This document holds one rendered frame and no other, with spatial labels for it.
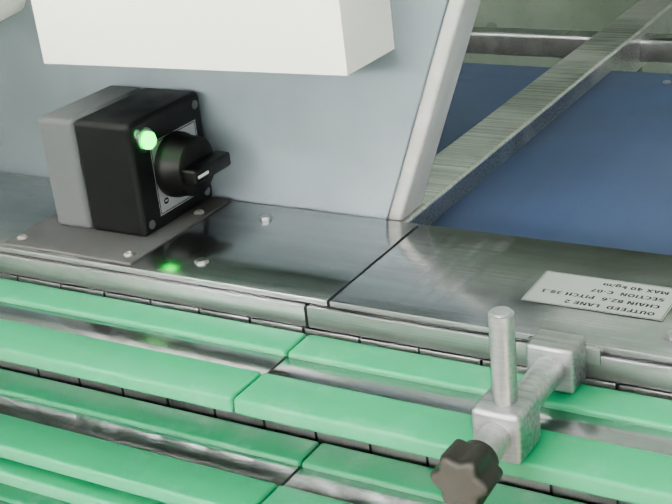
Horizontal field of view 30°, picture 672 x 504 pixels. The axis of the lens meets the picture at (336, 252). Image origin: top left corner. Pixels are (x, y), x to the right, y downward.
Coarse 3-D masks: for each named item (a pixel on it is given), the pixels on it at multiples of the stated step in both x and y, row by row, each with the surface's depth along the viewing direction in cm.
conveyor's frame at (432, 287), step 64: (0, 192) 96; (0, 256) 85; (64, 256) 83; (192, 256) 81; (256, 256) 80; (320, 256) 79; (384, 256) 78; (448, 256) 77; (512, 256) 76; (576, 256) 75; (640, 256) 74; (320, 320) 73; (384, 320) 71; (448, 320) 69; (576, 320) 67; (640, 320) 67; (640, 384) 64
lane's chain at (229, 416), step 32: (64, 288) 83; (256, 320) 76; (416, 352) 70; (448, 352) 69; (96, 384) 85; (608, 384) 65; (224, 416) 80; (352, 448) 76; (384, 448) 74; (512, 480) 70
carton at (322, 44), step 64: (64, 0) 83; (128, 0) 80; (192, 0) 77; (256, 0) 75; (320, 0) 73; (384, 0) 77; (128, 64) 82; (192, 64) 79; (256, 64) 77; (320, 64) 74
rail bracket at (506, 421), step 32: (512, 320) 57; (512, 352) 58; (544, 352) 64; (576, 352) 63; (512, 384) 58; (544, 384) 62; (576, 384) 64; (480, 416) 58; (512, 416) 58; (448, 448) 56; (480, 448) 55; (512, 448) 58; (448, 480) 55; (480, 480) 55
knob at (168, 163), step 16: (160, 144) 84; (176, 144) 83; (192, 144) 83; (208, 144) 85; (160, 160) 83; (176, 160) 83; (192, 160) 84; (208, 160) 84; (224, 160) 85; (160, 176) 83; (176, 176) 83; (192, 176) 82; (208, 176) 83; (176, 192) 84; (192, 192) 84
